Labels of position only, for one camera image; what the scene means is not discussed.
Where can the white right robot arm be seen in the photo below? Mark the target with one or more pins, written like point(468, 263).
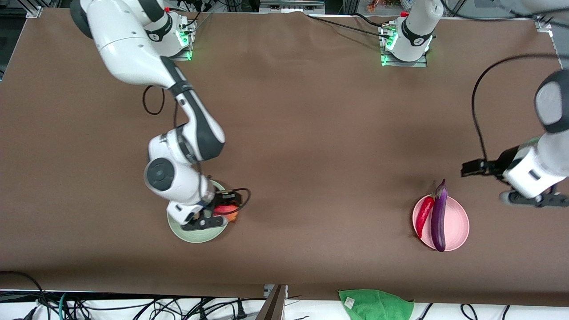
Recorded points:
point(129, 49)

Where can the grey metal device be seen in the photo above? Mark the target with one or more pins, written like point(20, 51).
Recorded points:
point(291, 5)

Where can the black power plug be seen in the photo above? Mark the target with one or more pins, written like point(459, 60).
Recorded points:
point(240, 311)

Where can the red chili pepper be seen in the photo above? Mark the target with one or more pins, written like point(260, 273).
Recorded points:
point(424, 213)

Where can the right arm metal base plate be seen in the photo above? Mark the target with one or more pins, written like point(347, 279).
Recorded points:
point(178, 58)

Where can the brown table cover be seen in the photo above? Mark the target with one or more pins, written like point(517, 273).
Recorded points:
point(284, 111)

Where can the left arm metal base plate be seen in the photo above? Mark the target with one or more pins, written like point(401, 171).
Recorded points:
point(404, 64)

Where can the aluminium post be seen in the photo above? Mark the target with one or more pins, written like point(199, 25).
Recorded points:
point(273, 309)

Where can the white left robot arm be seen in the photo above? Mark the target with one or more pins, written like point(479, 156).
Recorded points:
point(415, 31)

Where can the green cloth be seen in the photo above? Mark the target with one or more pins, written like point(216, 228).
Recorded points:
point(375, 306)

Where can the pale green plate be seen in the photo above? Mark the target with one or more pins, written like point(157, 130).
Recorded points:
point(195, 235)

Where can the pink plate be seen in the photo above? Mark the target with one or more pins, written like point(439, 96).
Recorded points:
point(455, 222)

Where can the aluminium frame corner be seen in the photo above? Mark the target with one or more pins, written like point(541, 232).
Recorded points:
point(544, 24)
point(34, 10)

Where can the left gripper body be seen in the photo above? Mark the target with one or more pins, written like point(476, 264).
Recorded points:
point(505, 163)

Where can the purple eggplant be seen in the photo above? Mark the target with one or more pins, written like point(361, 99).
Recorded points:
point(438, 218)

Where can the red pomegranate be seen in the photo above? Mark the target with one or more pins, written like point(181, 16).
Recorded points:
point(226, 209)

